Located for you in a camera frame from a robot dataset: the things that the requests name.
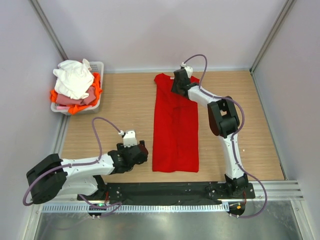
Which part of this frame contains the red t-shirt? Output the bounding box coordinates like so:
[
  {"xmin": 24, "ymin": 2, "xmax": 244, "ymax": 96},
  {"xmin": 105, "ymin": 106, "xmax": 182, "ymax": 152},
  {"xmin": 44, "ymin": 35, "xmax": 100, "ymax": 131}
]
[{"xmin": 152, "ymin": 73, "xmax": 199, "ymax": 173}]

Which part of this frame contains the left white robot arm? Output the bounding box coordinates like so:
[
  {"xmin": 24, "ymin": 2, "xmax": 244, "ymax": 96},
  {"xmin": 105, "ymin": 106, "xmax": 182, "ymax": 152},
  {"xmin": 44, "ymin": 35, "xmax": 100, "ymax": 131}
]
[{"xmin": 25, "ymin": 140, "xmax": 149, "ymax": 205}]

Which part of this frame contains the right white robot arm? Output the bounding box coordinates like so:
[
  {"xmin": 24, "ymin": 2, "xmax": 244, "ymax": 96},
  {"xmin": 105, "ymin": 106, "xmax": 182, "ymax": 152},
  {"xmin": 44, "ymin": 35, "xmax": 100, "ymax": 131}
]
[{"xmin": 171, "ymin": 66, "xmax": 249, "ymax": 198}]

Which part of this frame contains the orange t-shirt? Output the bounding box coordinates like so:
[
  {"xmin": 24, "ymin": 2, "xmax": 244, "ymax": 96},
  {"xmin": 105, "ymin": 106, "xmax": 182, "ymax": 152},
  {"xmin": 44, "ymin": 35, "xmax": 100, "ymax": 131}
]
[{"xmin": 50, "ymin": 73, "xmax": 103, "ymax": 115}]

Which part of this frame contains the white laundry basket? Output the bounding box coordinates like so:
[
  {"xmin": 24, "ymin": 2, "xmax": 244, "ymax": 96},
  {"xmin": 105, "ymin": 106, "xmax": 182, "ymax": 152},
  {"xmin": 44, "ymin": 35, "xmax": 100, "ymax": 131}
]
[{"xmin": 50, "ymin": 61, "xmax": 104, "ymax": 116}]

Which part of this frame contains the pink t-shirt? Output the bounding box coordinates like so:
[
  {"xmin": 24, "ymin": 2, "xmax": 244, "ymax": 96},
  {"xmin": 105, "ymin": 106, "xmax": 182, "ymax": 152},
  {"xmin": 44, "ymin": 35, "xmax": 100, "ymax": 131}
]
[{"xmin": 56, "ymin": 86, "xmax": 101, "ymax": 106}]

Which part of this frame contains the white t-shirt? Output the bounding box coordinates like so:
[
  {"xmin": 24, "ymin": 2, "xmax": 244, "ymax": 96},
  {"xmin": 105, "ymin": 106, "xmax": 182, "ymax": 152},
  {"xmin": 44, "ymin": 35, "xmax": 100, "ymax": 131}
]
[{"xmin": 53, "ymin": 58, "xmax": 95, "ymax": 100}]

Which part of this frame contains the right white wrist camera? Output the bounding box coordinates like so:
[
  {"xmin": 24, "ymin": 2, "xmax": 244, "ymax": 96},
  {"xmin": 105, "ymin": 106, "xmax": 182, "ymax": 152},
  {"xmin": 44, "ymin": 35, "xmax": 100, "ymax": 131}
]
[{"xmin": 180, "ymin": 62, "xmax": 193, "ymax": 79}]

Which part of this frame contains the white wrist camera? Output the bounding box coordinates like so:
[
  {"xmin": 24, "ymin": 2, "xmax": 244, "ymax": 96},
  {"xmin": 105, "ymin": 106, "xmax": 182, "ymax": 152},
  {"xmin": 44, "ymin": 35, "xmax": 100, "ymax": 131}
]
[
  {"xmin": 118, "ymin": 130, "xmax": 138, "ymax": 148},
  {"xmin": 180, "ymin": 62, "xmax": 193, "ymax": 79}
]

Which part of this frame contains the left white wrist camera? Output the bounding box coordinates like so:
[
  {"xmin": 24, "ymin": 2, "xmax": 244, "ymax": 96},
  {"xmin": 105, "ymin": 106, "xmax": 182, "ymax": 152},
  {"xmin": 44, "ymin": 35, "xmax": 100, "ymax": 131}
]
[{"xmin": 118, "ymin": 130, "xmax": 138, "ymax": 148}]

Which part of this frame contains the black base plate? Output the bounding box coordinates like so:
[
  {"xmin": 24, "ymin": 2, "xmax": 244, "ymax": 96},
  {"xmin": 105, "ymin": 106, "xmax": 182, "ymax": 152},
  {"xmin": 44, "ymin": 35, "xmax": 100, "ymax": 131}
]
[{"xmin": 85, "ymin": 181, "xmax": 256, "ymax": 206}]

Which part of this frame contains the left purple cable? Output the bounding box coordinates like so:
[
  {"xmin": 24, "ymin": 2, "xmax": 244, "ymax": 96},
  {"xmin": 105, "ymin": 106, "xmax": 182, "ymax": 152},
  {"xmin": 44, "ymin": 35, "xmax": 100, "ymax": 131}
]
[{"xmin": 22, "ymin": 116, "xmax": 126, "ymax": 230}]

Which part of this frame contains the white slotted cable duct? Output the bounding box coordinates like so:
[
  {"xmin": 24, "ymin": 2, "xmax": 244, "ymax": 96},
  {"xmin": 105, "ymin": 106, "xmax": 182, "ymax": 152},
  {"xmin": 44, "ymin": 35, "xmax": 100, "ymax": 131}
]
[{"xmin": 42, "ymin": 202, "xmax": 229, "ymax": 213}]

